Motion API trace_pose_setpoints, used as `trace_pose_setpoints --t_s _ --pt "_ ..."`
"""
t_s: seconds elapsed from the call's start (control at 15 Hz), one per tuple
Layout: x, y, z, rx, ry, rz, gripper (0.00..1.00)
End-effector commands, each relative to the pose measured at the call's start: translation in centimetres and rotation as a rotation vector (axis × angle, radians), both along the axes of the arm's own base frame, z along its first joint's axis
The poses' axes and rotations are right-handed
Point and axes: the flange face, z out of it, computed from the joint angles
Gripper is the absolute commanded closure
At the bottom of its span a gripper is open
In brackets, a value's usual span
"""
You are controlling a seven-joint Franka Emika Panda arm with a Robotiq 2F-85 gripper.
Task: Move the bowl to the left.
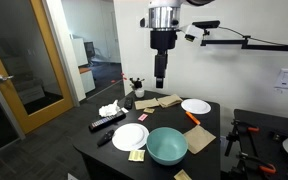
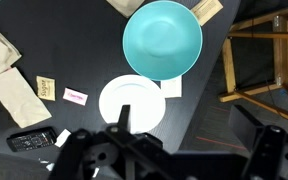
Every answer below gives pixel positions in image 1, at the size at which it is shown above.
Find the small tan printed packet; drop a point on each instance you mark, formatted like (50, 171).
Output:
(149, 110)

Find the white drawer unit orange top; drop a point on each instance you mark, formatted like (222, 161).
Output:
(88, 81)

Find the black remote control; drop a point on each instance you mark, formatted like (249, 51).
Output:
(128, 103)

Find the black perforated robot table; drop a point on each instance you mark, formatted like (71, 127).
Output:
(274, 120)

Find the small white plate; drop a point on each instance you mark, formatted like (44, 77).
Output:
(196, 106)

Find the black camera boom mount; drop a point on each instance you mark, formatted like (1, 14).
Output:
(224, 42)

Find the small yellow sticky note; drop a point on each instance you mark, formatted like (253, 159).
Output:
(182, 175)

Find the teal bowl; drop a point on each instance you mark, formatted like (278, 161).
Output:
(167, 146)

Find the white wall switch plate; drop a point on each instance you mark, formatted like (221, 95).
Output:
(285, 79)

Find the crumpled white tissue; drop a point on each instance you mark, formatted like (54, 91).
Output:
(109, 110)

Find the dark rose flower bunch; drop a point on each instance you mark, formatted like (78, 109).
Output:
(136, 83)

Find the black bar stereo camera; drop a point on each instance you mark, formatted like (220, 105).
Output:
(206, 24)

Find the yellow door with glass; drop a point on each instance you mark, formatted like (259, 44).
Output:
(7, 100)

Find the long remote with grey buttons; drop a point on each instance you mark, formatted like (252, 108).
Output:
(105, 122)

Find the white round vase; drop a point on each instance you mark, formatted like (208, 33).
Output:
(139, 93)

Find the large white plate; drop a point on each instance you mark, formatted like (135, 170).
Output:
(130, 137)

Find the orange marker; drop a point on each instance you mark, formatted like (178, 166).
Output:
(193, 118)

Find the small black rounded remote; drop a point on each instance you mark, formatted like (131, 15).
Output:
(105, 138)

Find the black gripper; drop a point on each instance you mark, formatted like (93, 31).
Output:
(163, 40)

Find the small white paper slip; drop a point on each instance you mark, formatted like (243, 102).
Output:
(125, 110)

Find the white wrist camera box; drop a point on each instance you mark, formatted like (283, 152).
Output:
(194, 32)

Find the small black bracket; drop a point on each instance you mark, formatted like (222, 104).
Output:
(277, 136)

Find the brown paper napkin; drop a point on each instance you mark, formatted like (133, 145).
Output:
(170, 99)
(200, 138)
(145, 104)

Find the pink white packet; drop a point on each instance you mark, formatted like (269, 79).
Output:
(142, 117)

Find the white cabinet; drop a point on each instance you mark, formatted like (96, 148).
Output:
(79, 51)

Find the black office chair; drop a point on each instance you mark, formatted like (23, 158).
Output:
(90, 50)

